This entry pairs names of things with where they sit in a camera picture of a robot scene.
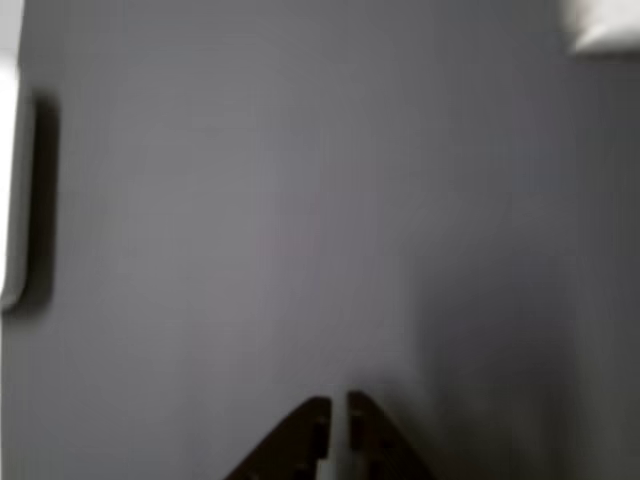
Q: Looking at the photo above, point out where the white camera stand base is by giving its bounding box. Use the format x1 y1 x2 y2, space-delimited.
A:
0 64 37 314

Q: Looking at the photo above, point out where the white block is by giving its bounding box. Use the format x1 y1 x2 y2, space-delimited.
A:
562 0 640 57

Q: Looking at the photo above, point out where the grey table mat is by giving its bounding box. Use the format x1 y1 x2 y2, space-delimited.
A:
0 0 640 480

